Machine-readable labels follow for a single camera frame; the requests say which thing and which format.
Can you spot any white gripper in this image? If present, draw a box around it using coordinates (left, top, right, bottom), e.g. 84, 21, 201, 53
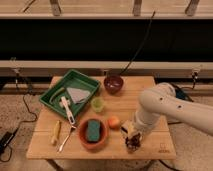
127, 121, 149, 139

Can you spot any orange fruit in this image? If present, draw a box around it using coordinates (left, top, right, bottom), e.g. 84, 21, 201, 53
107, 116, 121, 129

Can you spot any dark grape bunch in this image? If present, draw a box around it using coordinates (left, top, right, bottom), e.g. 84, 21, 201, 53
125, 136, 140, 146

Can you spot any black cable upright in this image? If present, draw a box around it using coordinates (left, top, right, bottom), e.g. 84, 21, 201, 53
119, 11, 156, 76

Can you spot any terracotta bowl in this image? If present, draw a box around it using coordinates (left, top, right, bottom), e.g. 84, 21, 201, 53
78, 118, 109, 151

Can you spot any small green cup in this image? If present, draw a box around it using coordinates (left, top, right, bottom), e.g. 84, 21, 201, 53
91, 97, 104, 113

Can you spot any green cucumber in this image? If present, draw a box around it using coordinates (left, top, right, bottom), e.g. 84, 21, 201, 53
49, 87, 65, 104

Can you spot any black power adapter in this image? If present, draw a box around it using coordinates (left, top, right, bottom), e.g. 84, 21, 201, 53
0, 132, 14, 151

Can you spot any yellow banana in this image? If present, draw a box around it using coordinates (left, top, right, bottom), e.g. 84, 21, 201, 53
51, 121, 61, 146

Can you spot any grey cloth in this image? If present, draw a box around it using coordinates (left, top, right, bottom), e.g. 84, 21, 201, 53
67, 87, 90, 104

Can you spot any green sponge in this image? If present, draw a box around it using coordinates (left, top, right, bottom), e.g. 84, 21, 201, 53
86, 120, 100, 142

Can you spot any dark red bowl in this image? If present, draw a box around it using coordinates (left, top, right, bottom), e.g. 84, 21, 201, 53
104, 75, 124, 94

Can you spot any metal fork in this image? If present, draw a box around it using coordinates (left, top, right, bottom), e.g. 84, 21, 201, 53
57, 125, 76, 153

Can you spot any black cable right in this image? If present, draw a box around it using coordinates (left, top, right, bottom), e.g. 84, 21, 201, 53
171, 83, 198, 103

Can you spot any white brush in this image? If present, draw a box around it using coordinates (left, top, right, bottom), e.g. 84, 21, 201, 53
61, 96, 75, 125

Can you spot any wooden block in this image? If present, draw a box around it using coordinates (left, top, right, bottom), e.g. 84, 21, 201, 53
121, 120, 134, 138

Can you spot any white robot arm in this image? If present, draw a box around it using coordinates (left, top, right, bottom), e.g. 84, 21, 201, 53
127, 83, 213, 138

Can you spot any green plastic tray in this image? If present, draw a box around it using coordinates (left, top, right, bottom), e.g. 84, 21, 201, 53
40, 69, 100, 118

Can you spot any metal cup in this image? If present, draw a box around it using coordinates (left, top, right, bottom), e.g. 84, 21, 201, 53
127, 143, 141, 153

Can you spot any black cable left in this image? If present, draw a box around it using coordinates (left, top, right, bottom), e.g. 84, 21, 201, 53
0, 71, 39, 163

